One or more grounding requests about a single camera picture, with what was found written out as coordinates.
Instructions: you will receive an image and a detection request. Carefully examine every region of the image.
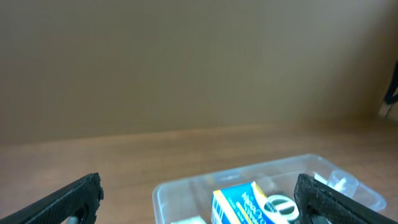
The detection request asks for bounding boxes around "clear plastic container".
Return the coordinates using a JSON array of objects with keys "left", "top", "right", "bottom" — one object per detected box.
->
[{"left": 152, "top": 153, "right": 387, "bottom": 224}]

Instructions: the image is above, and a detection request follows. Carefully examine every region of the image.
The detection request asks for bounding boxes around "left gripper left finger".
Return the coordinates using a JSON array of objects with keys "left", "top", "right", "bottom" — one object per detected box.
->
[{"left": 1, "top": 172, "right": 104, "bottom": 224}]

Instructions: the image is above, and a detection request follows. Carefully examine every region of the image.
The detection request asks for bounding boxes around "dark object at wall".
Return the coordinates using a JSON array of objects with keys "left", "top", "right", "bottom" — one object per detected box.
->
[{"left": 378, "top": 63, "right": 397, "bottom": 121}]

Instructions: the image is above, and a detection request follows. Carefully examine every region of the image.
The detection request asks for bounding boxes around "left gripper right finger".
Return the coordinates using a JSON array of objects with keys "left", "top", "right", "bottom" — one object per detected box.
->
[{"left": 294, "top": 174, "right": 397, "bottom": 224}]

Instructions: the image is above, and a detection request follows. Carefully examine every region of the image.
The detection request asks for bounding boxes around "green round-logo box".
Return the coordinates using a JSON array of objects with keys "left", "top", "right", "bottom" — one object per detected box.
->
[{"left": 267, "top": 194, "right": 300, "bottom": 223}]

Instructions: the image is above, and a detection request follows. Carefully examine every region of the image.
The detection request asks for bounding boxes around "blue yellow VapoDrops box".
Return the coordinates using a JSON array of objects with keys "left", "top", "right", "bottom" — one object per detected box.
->
[{"left": 211, "top": 182, "right": 287, "bottom": 224}]

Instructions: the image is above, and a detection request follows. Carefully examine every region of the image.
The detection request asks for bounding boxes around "white spray bottle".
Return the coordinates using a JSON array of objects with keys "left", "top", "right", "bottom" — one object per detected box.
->
[{"left": 315, "top": 170, "right": 359, "bottom": 198}]

